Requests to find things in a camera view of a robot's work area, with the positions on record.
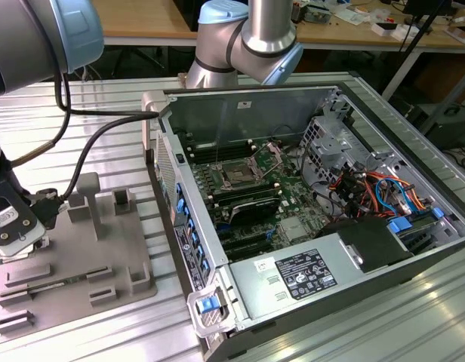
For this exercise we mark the grey power supply unit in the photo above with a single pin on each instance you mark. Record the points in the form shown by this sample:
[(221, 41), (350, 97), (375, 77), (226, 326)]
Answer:
[(262, 298)]

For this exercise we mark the blue disk carrier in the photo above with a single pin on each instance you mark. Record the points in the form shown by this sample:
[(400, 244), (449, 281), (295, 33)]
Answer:
[(400, 225)]

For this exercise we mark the small blue clip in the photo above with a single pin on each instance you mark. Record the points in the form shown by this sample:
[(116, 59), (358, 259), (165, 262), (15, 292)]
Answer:
[(437, 212)]

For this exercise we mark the black plastic shroud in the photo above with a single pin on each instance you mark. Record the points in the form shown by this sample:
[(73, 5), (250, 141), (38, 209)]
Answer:
[(368, 241)]

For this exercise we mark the white box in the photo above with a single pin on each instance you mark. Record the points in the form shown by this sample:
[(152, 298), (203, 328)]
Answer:
[(400, 33)]

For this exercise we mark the thin metal locking lever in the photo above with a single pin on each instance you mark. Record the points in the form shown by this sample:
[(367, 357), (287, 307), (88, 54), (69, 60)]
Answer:
[(217, 154)]

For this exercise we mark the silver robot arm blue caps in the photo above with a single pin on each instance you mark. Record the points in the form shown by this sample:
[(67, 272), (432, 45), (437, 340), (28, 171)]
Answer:
[(28, 37)]

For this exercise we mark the grey plastic parts rack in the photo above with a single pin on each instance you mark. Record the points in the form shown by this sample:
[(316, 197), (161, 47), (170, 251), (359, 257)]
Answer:
[(104, 249)]

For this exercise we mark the small wooden board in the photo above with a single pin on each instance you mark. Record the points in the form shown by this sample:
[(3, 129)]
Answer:
[(462, 34)]

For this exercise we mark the black graphics card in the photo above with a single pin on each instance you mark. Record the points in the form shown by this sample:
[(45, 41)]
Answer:
[(255, 211)]

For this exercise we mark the blue case latch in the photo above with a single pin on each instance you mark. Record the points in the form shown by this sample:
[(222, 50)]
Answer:
[(206, 305)]

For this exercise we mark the black RAM slot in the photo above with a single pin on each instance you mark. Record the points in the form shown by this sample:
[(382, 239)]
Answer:
[(247, 197), (221, 154), (244, 188), (217, 145)]

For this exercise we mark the silver chipset heatsink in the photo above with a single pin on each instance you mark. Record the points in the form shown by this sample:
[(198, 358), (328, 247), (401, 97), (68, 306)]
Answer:
[(293, 230)]

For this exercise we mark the open grey PC case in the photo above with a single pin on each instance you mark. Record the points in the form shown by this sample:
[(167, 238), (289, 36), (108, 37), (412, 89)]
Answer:
[(293, 113)]

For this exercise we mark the green RAM stick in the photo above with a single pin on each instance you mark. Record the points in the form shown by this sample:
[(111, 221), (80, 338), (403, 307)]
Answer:
[(62, 281)]

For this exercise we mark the black expansion slot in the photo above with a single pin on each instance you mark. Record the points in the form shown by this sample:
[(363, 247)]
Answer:
[(251, 250), (247, 237)]

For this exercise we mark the CPU socket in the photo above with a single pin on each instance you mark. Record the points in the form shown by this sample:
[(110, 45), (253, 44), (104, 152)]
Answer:
[(238, 174)]

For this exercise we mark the green motherboard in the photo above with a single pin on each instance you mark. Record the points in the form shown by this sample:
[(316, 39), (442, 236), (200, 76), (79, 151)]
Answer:
[(296, 196)]

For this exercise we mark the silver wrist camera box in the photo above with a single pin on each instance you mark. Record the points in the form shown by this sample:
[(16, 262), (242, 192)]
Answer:
[(13, 226)]

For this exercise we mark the metal drive cage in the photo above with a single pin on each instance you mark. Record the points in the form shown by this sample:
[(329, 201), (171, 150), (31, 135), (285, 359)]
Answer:
[(330, 143)]

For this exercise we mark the wooden desk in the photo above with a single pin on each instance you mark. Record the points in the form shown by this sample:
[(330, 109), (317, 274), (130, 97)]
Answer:
[(142, 19), (368, 34)]

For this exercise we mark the black box under desk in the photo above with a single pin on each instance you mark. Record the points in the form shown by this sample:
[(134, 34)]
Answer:
[(451, 128)]

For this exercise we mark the small electronics board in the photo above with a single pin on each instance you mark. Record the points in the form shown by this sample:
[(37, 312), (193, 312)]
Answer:
[(315, 13)]

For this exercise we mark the black wrist camera unit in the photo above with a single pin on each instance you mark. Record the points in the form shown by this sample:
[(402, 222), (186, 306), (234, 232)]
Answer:
[(44, 211)]

